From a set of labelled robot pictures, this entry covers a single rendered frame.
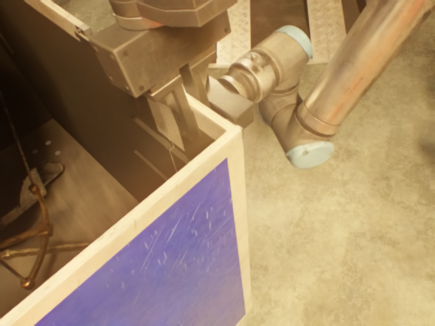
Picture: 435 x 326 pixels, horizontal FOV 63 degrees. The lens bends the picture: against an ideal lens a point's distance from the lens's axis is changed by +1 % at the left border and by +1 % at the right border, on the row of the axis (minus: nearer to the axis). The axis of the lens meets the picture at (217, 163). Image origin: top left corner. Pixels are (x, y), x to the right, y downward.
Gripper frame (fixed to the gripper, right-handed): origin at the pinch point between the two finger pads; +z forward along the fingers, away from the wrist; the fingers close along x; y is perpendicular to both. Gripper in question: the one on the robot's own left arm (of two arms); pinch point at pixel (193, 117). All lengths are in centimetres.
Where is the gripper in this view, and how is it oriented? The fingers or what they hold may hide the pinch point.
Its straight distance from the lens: 42.6
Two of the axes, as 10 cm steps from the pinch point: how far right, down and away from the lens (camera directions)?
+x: -7.1, 6.1, -3.6
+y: -6.8, -4.3, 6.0
